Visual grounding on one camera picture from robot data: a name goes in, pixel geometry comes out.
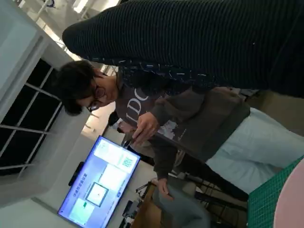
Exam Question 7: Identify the dark window with white bars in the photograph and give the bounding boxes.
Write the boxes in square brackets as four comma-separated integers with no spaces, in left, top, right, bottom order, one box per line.
[0,58,64,176]

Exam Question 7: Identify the pink bowl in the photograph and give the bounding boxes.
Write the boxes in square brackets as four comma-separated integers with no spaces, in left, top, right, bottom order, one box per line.
[274,166,304,228]

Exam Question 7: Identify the flat screen monitor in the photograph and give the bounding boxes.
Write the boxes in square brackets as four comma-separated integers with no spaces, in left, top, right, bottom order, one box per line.
[57,135,141,228]

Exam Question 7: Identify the black wire rack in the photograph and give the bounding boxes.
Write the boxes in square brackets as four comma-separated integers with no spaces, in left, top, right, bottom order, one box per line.
[190,180,249,214]

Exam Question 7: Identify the person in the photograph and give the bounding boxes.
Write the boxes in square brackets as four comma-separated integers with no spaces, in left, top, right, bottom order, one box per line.
[151,177,211,228]
[56,60,304,195]

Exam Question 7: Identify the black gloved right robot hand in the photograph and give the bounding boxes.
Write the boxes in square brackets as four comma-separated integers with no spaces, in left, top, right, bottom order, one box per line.
[62,0,304,99]

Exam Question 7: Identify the green cutting mat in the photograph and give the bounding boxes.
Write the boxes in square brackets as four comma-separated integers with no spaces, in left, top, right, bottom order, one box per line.
[247,155,304,228]

